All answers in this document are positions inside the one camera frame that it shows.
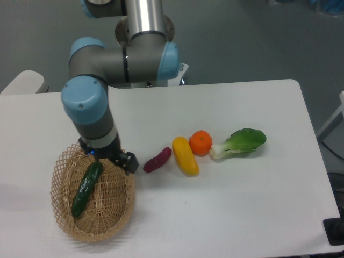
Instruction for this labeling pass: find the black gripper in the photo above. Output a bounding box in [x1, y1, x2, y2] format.
[78, 137, 139, 175]

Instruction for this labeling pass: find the white furniture frame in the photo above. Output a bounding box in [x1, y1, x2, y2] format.
[316, 91, 343, 142]

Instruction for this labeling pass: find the black device at edge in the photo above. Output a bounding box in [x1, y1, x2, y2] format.
[323, 218, 343, 246]

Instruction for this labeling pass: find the purple sweet potato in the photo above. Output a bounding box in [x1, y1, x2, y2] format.
[143, 147, 172, 173]

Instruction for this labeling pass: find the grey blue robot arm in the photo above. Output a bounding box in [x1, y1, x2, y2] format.
[61, 1, 180, 174]

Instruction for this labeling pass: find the orange tangerine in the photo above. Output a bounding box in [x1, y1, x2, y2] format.
[189, 130, 212, 156]

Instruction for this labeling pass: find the woven wicker basket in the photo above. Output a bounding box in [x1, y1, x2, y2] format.
[51, 144, 135, 242]

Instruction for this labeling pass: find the green bok choy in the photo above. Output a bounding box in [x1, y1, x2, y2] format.
[209, 128, 267, 160]

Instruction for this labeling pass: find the dark green cucumber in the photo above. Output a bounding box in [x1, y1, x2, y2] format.
[71, 160, 103, 218]

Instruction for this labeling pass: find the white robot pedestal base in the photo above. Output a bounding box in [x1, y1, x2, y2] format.
[107, 13, 190, 89]

